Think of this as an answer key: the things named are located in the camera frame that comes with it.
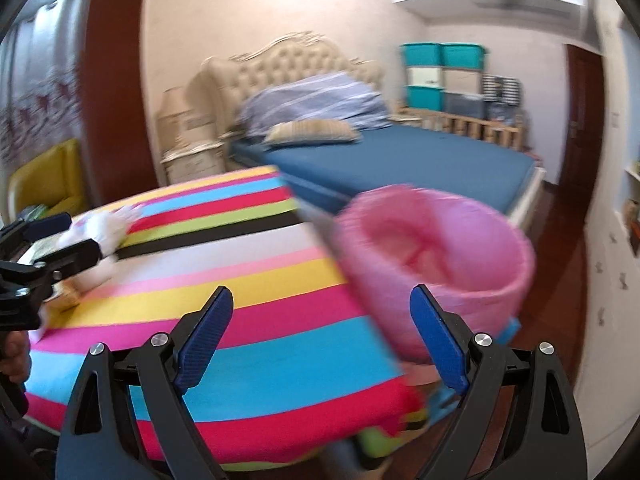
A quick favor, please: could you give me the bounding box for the yellow leather armchair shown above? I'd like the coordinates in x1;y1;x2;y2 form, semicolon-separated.
8;139;90;220

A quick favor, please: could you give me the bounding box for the beige tufted headboard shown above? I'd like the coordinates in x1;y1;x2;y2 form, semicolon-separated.
200;32;384;136

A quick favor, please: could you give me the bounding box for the lace floral curtain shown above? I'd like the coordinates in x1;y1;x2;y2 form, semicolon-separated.
1;0;90;176

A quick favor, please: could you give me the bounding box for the pink lined trash bin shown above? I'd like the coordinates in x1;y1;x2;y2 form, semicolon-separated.
332;185;536;363

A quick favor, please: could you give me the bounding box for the grey clear storage box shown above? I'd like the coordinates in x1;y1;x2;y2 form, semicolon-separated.
442;91;486;119

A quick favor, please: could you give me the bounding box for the pink foam fruit net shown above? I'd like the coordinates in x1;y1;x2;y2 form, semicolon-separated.
54;205;147;291

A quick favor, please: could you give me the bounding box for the dark wooden door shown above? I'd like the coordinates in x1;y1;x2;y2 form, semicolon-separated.
559;44;605;214

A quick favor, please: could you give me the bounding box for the blue grey folded duvet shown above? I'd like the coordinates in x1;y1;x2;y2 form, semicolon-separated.
239;72;390;136

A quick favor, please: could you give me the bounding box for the teal storage box lower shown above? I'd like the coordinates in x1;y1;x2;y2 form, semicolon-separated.
406;86;444;112

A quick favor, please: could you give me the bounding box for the wooden crib rail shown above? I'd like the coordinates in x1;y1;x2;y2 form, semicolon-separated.
390;107;525;152

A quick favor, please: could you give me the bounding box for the dark red wooden pillar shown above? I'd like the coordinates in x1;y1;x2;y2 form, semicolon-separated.
79;0;158;205

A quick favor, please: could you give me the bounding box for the beige storage box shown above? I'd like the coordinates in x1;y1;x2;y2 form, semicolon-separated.
442;67;484;94

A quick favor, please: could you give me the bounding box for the teal storage box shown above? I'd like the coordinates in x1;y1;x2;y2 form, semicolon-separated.
440;42;486;70
406;86;444;112
400;42;442;67

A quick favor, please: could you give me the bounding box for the cream bedside table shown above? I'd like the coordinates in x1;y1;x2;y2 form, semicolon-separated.
160;141;224;185

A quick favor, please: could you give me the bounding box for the white storage box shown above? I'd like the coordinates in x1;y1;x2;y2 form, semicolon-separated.
407;66;442;89

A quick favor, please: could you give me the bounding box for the teal storage box top left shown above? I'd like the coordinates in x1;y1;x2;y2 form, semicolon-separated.
400;42;442;67

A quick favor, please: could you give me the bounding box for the person's left hand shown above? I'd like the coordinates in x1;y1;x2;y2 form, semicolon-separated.
0;332;32;384

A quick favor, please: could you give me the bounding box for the white cabinet with shelves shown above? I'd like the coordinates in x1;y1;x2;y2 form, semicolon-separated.
574;0;639;478

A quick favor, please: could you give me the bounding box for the striped brown pillow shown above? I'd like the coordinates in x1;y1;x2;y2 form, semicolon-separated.
262;119;362;148

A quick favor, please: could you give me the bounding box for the teal storage box top right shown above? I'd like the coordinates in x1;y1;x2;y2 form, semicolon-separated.
440;42;486;70

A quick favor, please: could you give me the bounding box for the black white checked bag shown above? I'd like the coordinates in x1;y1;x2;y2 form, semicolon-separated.
482;74;522;106

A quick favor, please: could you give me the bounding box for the rainbow striped table cloth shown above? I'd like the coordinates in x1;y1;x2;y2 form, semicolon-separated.
26;166;427;471

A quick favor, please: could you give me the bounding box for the bed with blue sheet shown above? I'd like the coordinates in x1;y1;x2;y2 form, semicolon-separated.
230;125;546;235

